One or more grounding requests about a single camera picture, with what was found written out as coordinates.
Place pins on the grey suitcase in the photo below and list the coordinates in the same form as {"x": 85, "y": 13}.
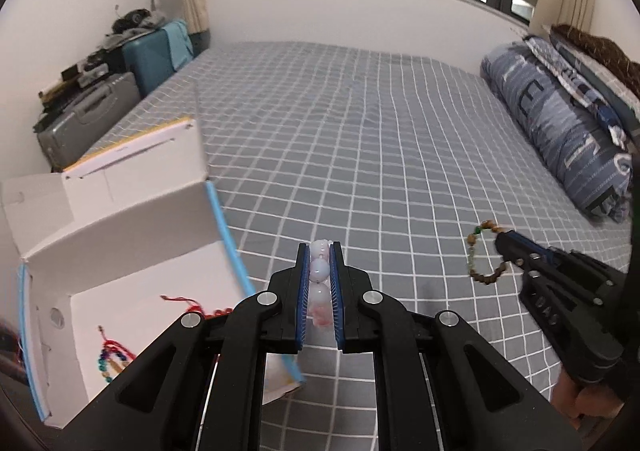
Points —
{"x": 85, "y": 116}

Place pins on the brown fuzzy blanket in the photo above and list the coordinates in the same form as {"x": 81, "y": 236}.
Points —
{"x": 600, "y": 51}

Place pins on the blue patterned pillow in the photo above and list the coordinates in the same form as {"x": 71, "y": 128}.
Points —
{"x": 575, "y": 73}

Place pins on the white cardboard box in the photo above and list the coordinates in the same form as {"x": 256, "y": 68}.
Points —
{"x": 125, "y": 261}

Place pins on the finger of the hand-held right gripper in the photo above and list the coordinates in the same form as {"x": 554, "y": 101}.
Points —
{"x": 515, "y": 258}
{"x": 525, "y": 245}

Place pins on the teal suitcase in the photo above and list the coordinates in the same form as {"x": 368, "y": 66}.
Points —
{"x": 147, "y": 56}

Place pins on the person's right hand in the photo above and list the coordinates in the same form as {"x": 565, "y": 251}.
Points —
{"x": 585, "y": 401}

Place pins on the pile of dark clothes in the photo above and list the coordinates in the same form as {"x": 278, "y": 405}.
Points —
{"x": 132, "y": 21}

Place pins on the teal towel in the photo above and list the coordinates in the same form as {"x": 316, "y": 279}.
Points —
{"x": 177, "y": 43}

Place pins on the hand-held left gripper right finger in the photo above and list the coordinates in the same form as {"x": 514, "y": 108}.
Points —
{"x": 336, "y": 291}

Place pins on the pile of black gadgets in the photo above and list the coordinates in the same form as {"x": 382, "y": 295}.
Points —
{"x": 80, "y": 73}

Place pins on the blue printed folded quilt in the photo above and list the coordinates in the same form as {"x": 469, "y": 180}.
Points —
{"x": 540, "y": 106}

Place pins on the grey checked bed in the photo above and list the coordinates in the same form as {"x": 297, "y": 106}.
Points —
{"x": 350, "y": 141}

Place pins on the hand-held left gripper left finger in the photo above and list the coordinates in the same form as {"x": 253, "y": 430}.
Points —
{"x": 301, "y": 291}

